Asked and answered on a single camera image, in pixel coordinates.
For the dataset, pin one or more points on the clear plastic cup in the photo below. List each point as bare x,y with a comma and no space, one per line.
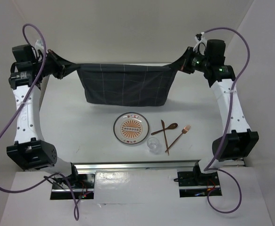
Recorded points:
154,145

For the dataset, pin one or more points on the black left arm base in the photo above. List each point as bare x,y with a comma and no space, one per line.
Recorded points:
82,186

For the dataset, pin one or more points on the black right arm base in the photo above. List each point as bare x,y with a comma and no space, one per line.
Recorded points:
191,184

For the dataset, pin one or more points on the copper knife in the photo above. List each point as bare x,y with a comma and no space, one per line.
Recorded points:
166,143

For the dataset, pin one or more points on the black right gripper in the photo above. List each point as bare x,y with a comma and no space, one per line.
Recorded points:
183,63

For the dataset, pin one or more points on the aluminium front rail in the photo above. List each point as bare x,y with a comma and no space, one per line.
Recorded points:
117,166

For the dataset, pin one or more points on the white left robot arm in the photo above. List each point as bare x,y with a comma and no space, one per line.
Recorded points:
30,151

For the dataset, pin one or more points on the copper spoon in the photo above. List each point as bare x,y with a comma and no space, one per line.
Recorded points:
171,126

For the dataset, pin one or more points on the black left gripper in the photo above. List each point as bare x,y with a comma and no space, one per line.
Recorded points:
63,67

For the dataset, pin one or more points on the dark grey checked cloth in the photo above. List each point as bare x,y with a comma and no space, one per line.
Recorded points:
126,85

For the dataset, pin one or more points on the orange patterned white plate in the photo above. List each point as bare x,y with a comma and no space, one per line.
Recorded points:
131,128

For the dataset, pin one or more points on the copper fork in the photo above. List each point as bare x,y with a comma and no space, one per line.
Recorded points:
185,130

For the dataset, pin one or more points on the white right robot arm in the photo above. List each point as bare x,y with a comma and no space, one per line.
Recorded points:
238,139

